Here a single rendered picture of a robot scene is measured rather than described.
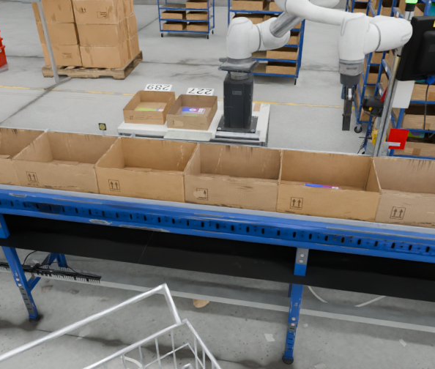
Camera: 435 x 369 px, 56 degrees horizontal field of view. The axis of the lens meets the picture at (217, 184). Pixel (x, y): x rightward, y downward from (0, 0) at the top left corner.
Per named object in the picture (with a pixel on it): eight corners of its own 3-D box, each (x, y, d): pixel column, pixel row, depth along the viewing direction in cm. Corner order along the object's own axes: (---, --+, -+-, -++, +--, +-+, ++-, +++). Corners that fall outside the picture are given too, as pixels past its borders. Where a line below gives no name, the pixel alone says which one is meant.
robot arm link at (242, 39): (222, 53, 261) (222, 16, 249) (249, 50, 266) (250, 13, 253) (231, 61, 249) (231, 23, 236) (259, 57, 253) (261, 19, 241)
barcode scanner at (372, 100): (358, 110, 239) (364, 93, 233) (378, 113, 238) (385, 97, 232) (359, 114, 233) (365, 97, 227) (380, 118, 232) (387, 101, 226)
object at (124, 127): (270, 107, 314) (270, 103, 313) (265, 141, 266) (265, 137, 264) (143, 100, 328) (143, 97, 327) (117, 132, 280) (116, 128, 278)
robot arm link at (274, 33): (248, 28, 261) (280, 25, 267) (253, 54, 262) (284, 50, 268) (304, -28, 187) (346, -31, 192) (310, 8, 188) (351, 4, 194)
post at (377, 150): (383, 166, 249) (421, 9, 201) (384, 170, 245) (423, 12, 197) (362, 165, 251) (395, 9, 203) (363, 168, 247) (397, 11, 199)
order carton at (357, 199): (365, 188, 191) (372, 156, 181) (373, 228, 166) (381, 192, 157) (279, 180, 197) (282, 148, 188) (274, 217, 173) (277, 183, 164)
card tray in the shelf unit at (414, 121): (390, 105, 310) (393, 92, 305) (433, 107, 306) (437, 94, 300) (401, 127, 277) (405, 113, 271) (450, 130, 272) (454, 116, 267)
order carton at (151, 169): (200, 173, 203) (198, 143, 194) (184, 208, 179) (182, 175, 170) (124, 166, 210) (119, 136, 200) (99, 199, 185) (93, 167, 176)
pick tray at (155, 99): (176, 104, 314) (175, 91, 308) (164, 125, 282) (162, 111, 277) (140, 102, 317) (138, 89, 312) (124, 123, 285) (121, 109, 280)
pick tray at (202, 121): (217, 108, 305) (217, 95, 300) (207, 130, 274) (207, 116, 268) (181, 106, 310) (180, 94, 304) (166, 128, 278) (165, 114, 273)
